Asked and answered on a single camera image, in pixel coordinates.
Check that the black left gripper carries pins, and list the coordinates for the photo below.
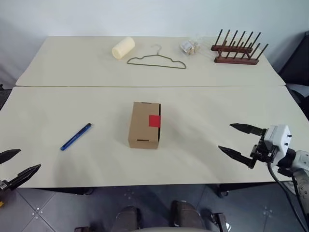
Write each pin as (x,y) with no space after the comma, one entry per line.
(3,192)

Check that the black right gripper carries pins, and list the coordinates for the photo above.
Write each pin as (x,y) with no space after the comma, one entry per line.
(262,153)

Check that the red tape strip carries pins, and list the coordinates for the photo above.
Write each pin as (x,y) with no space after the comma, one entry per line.
(154,120)

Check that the brown cardboard box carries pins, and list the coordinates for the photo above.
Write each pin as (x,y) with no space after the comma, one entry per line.
(141,125)

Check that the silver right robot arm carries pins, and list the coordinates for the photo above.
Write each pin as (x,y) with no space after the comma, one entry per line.
(300,162)

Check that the yellow plastic object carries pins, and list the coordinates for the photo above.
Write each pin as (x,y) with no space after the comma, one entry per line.
(2,205)

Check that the black table caster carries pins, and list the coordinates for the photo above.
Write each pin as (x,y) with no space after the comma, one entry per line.
(222,191)

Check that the dark wooden peg rack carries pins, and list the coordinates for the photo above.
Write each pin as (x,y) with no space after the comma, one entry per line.
(235,61)

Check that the dark metal stand foot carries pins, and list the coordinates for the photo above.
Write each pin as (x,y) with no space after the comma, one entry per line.
(218,222)

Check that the clear plastic bag with contents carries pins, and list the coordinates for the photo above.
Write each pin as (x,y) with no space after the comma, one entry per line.
(187,47)

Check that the cream foam cylinder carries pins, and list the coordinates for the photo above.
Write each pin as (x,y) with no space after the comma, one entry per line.
(123,47)

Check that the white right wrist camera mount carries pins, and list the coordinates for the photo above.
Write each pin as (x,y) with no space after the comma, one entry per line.
(277,137)

